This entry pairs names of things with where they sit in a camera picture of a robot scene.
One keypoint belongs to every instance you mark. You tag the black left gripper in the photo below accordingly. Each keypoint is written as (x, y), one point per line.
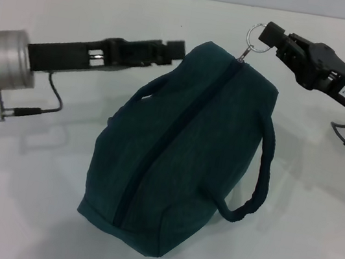
(62, 56)

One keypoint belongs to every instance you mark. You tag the dark teal insulated lunch bag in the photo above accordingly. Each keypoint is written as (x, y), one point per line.
(209, 125)

